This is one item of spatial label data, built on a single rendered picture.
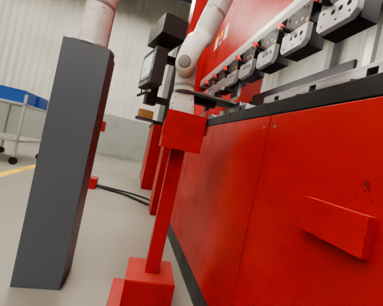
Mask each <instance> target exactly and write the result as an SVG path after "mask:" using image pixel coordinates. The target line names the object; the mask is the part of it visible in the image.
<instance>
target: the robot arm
mask: <svg viewBox="0 0 383 306"><path fill-rule="evenodd" d="M119 1H120V0H86V4H85V9H84V13H83V18H82V22H81V27H80V33H79V35H77V36H76V35H74V36H73V37H71V38H73V39H77V40H80V41H84V42H86V43H90V44H94V45H96V46H100V47H104V48H108V44H109V39H110V36H111V30H112V25H113V22H114V17H115V13H116V7H117V4H118V2H119ZM232 2H233V0H208V2H207V5H206V7H205V9H204V11H203V13H202V15H201V17H200V19H199V21H198V23H197V25H196V28H195V30H194V31H193V32H191V33H190V34H189V35H188V36H187V37H186V39H185V40H184V42H183V44H182V46H181V48H180V51H179V53H178V55H177V57H176V62H175V67H176V76H175V82H174V92H173V93H172V96H171V100H170V107H169V109H173V110H176V111H181V112H186V113H189V114H193V113H194V95H193V94H192V93H193V92H195V90H194V88H195V80H196V71H197V65H198V59H199V57H200V56H201V54H202V52H203V51H204V49H205V48H206V47H208V46H210V45H211V43H212V42H213V40H214V39H215V36H216V34H217V33H218V30H219V28H220V27H221V24H222V23H223V21H224V18H225V17H226V14H227V12H228V10H229V8H230V6H231V4H232Z"/></svg>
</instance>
